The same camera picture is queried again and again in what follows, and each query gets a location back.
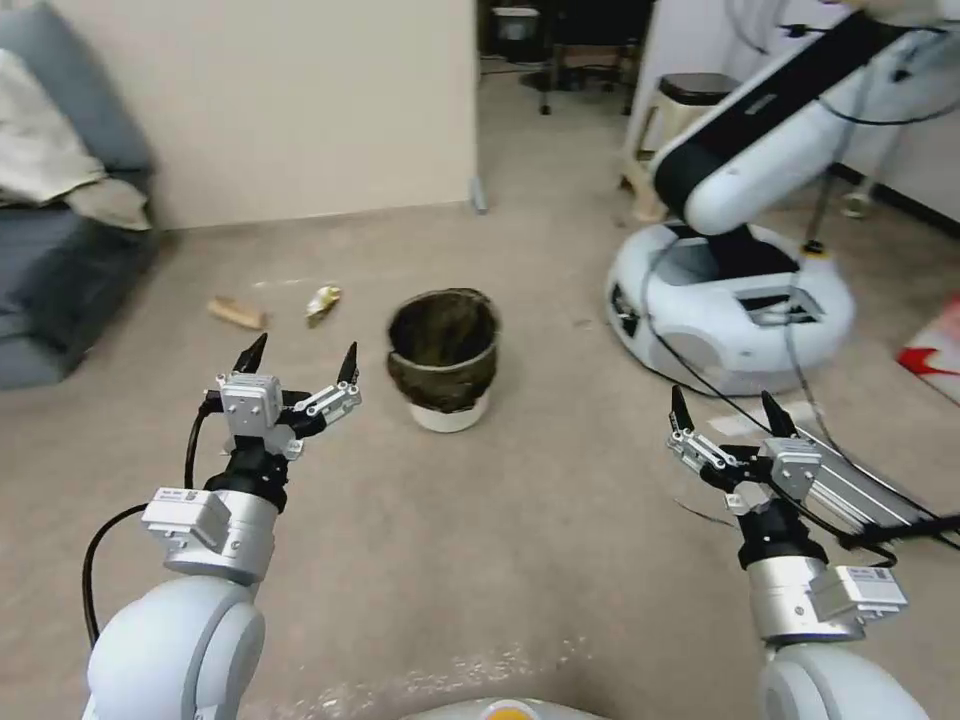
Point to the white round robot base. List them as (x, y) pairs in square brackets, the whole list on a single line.
[(697, 330)]

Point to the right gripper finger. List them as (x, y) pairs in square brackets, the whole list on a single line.
[(778, 424), (705, 454)]

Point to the brown paper scrap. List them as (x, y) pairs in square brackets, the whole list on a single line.
[(238, 313)]

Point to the crumpled yellow wrapper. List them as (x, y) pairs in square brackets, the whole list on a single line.
[(322, 301)]

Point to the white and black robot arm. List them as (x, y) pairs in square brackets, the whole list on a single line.
[(757, 157)]

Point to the beige blanket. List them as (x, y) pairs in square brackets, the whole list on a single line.
[(52, 157)]

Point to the silver aluminium rail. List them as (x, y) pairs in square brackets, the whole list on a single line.
[(862, 480)]

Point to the white stool with dark seat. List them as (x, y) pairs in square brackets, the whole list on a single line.
[(694, 88)]

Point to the white robot front shell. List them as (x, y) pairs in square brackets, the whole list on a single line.
[(495, 709)]

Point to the white caster wheel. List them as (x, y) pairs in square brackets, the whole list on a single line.
[(855, 201)]

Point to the black office chair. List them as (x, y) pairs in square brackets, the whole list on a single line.
[(589, 60)]

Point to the white trash can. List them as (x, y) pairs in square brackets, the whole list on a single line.
[(446, 416)]

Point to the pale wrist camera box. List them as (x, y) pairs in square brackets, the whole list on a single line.
[(251, 401), (795, 465)]

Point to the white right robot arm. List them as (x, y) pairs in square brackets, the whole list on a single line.
[(795, 600)]

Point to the grey partition foot bracket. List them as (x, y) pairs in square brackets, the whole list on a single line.
[(478, 193)]

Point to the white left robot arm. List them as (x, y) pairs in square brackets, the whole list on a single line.
[(187, 630)]

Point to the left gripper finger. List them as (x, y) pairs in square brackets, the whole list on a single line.
[(251, 356), (330, 401)]

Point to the grey sofa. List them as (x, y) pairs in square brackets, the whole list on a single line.
[(67, 285)]

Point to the red and white box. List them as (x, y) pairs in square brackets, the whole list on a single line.
[(934, 352)]

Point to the black bin liner bag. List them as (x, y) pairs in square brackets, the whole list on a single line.
[(442, 375)]

